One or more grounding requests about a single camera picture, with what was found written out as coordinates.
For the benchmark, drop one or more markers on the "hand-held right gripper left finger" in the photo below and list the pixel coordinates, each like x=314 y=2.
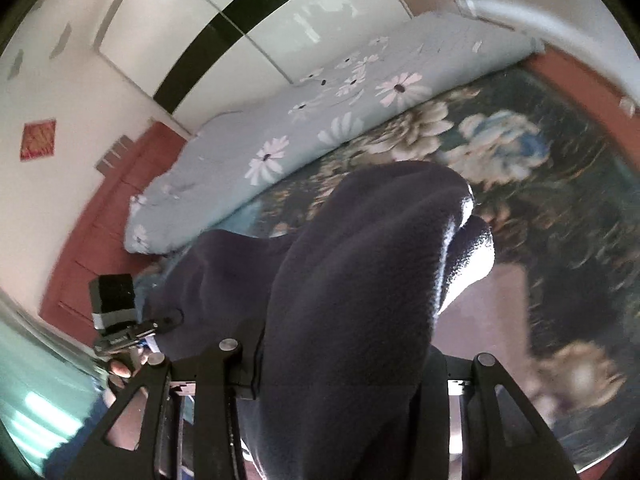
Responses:
x=220 y=375

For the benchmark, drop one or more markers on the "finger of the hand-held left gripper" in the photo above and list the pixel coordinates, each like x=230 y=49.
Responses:
x=167 y=322

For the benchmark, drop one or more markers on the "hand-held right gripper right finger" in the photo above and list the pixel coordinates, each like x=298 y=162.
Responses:
x=485 y=375

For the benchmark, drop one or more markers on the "dark grey fleece sweater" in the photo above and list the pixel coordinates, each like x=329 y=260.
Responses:
x=350 y=285

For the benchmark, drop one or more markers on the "person's left forearm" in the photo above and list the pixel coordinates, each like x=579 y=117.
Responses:
x=125 y=420

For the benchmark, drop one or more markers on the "person's left hand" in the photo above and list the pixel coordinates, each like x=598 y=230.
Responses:
x=120 y=370

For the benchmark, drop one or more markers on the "red-brown wooden headboard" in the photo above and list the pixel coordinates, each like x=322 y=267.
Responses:
x=100 y=240

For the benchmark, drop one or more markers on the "teal curtain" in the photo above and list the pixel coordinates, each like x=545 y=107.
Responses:
x=35 y=390

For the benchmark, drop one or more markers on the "light blue daisy quilt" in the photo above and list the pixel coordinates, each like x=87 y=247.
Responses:
x=300 y=125

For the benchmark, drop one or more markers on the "white wardrobe with black stripe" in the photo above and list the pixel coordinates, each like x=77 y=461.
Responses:
x=165 y=25

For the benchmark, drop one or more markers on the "grey wall switch row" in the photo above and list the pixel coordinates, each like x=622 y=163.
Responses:
x=112 y=155

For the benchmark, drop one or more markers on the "red square wall decoration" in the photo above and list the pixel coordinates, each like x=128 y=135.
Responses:
x=37 y=140

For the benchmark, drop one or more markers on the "grey wall sticker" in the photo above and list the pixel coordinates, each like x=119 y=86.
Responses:
x=60 y=40

